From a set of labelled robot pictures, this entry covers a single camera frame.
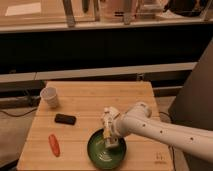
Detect green ceramic bowl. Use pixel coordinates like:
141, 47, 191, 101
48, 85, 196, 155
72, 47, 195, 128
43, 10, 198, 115
87, 129, 127, 170

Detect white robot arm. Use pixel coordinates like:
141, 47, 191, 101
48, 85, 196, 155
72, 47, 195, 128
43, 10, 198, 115
102, 102, 213, 163

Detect black cable on floor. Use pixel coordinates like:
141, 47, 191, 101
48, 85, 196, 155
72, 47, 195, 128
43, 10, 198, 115
0, 107, 38, 118

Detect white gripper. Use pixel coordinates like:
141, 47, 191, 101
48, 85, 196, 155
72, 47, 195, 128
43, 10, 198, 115
101, 106, 120, 139

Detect white paper cup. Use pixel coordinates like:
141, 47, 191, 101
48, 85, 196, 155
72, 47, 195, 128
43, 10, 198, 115
40, 87, 59, 108

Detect orange carrot toy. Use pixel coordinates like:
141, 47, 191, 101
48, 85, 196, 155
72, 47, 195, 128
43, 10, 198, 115
48, 134, 60, 157

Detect black phone-like block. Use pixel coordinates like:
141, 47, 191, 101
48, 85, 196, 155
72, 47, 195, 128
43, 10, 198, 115
55, 114, 76, 125

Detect long wooden bench rail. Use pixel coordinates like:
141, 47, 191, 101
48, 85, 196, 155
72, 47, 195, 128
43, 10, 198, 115
0, 62, 196, 83

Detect dark cabinet at right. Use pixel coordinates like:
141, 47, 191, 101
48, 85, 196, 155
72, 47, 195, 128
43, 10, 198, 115
168, 39, 213, 171

